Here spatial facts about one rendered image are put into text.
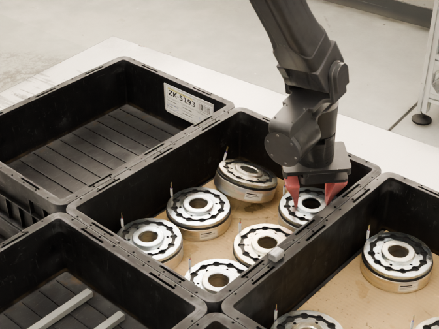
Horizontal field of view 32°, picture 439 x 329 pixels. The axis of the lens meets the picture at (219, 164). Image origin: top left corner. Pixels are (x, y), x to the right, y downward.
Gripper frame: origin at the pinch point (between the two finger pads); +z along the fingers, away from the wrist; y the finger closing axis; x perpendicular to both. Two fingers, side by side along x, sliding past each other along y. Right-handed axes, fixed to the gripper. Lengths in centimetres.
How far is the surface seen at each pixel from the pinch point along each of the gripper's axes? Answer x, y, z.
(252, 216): 1.3, -9.2, 4.0
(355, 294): -17.6, 3.7, 2.3
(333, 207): -8.9, 1.4, -6.8
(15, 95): 67, -60, 23
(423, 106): 151, 75, 99
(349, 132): 44, 17, 23
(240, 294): -25.6, -13.7, -9.1
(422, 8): 242, 101, 108
